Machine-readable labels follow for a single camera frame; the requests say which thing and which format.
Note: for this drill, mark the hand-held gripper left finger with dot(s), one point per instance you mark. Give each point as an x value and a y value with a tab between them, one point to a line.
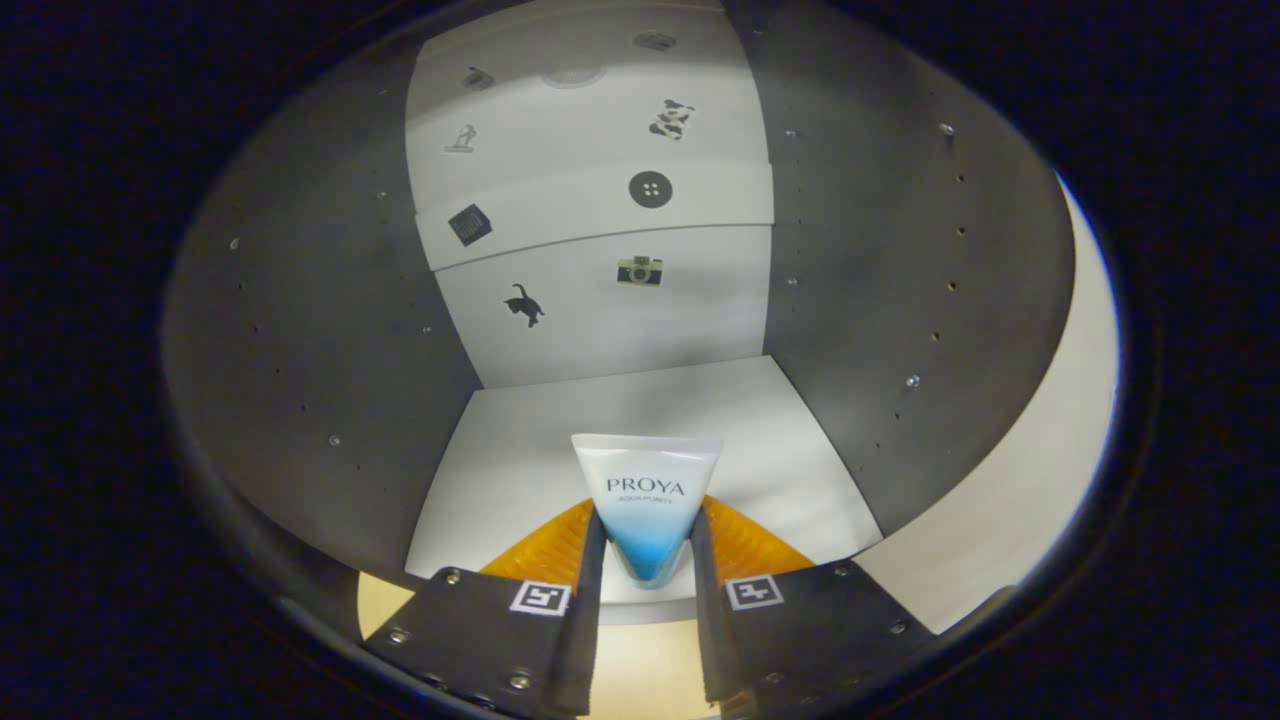
480	630

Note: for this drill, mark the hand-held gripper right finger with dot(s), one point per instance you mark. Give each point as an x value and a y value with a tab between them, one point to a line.
820	630

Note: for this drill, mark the white and blue tube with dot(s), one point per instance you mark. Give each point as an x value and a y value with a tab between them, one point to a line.
645	480

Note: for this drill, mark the white cabinet door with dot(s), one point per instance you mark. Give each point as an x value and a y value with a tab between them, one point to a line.
1040	450

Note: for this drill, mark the white cabinet shelf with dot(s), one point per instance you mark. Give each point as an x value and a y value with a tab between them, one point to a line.
520	450

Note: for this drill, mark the grey cabinet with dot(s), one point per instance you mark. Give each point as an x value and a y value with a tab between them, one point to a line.
330	300

